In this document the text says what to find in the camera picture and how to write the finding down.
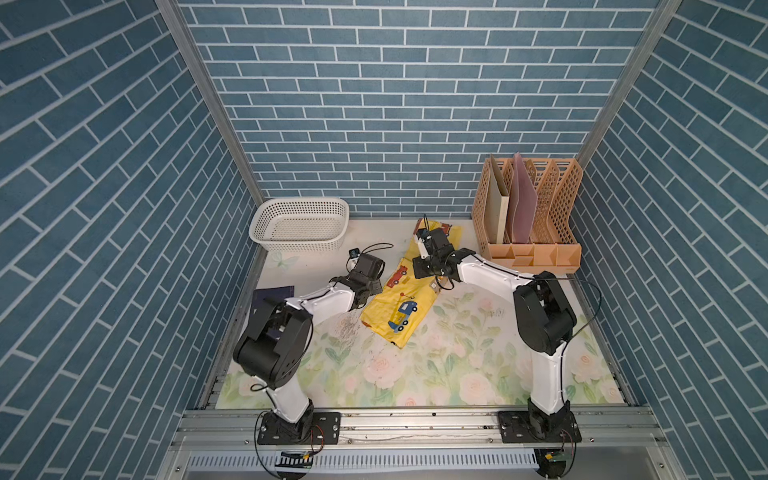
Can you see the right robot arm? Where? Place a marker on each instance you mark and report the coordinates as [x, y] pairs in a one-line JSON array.
[[545, 319]]

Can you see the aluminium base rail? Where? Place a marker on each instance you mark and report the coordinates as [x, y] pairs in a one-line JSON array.
[[591, 426]]

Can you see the white perforated plastic basket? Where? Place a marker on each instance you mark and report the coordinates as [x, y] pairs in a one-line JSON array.
[[300, 224]]

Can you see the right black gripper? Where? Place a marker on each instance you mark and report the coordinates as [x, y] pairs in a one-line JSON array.
[[419, 272]]

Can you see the pink folder in organizer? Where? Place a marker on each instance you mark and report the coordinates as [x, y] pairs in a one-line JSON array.
[[525, 203]]

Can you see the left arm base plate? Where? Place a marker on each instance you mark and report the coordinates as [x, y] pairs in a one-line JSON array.
[[300, 427]]

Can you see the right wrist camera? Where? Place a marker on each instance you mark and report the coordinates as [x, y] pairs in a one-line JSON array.
[[422, 248]]

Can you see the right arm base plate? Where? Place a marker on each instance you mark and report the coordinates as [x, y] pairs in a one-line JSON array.
[[534, 426]]

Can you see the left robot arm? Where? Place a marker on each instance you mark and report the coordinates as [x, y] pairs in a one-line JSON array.
[[275, 341]]

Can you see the dark blue book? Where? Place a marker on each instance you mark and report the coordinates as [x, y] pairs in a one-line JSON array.
[[264, 301]]

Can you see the orange plastic file organizer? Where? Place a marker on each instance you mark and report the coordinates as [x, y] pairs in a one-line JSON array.
[[552, 246]]

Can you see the yellow cartoon car pillowcase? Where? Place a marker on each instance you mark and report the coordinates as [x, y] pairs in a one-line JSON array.
[[404, 302]]

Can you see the beige folder in organizer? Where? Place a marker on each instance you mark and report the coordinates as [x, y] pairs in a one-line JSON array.
[[497, 202]]

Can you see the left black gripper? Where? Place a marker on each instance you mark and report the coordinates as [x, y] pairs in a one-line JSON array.
[[376, 286]]

